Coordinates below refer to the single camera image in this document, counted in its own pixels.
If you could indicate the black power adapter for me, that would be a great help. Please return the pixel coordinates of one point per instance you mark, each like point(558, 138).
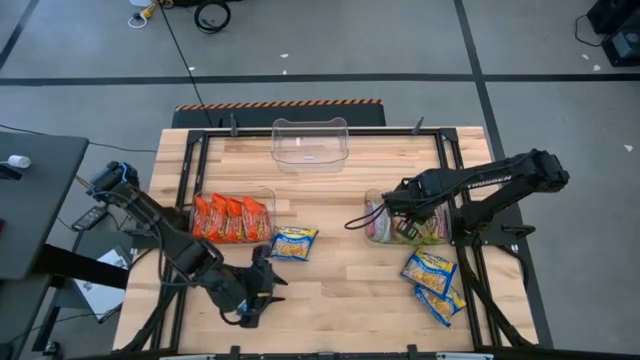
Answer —
point(90, 217)

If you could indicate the black metal table frame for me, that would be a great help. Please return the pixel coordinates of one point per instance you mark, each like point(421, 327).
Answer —
point(380, 132)

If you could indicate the black flat bar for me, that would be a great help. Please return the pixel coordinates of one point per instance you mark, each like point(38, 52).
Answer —
point(85, 265)

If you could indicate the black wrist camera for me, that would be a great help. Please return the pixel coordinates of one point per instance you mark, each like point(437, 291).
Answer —
point(261, 257)

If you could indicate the black equipment box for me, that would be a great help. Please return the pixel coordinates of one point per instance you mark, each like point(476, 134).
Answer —
point(625, 47)
point(615, 15)

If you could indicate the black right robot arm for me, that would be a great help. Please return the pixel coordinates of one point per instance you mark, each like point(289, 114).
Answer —
point(490, 182)

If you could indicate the clear plastic bin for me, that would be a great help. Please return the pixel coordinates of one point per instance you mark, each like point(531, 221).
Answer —
point(270, 200)
point(372, 195)
point(310, 150)

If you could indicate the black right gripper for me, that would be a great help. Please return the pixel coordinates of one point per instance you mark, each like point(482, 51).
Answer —
point(410, 210)

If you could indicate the black mat with striped edge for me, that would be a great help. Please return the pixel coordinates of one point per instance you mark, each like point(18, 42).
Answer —
point(350, 116)

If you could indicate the orange ramen noodle pack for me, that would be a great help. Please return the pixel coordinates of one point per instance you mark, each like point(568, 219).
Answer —
point(219, 217)
point(256, 220)
point(201, 220)
point(235, 220)

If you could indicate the small white roll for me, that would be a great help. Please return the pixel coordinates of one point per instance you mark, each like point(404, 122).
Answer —
point(20, 161)

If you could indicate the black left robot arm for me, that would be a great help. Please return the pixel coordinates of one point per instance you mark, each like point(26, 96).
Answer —
point(175, 245)

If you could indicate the white paper sheet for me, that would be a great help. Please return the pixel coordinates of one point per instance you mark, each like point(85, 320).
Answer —
point(100, 295)

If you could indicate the white yellow power plug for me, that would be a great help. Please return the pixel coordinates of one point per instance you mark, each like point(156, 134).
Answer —
point(148, 9)

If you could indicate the silver aluminium bar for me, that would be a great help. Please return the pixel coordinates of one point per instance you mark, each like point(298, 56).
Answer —
point(190, 357)
point(465, 356)

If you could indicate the dark grey side table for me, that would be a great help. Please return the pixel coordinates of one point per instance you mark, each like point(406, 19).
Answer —
point(40, 210)

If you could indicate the blue yellow ramen noodle pack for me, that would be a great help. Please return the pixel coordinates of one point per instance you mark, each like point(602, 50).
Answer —
point(427, 272)
point(292, 245)
point(442, 307)

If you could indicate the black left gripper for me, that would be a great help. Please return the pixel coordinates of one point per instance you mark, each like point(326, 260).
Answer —
point(235, 290)

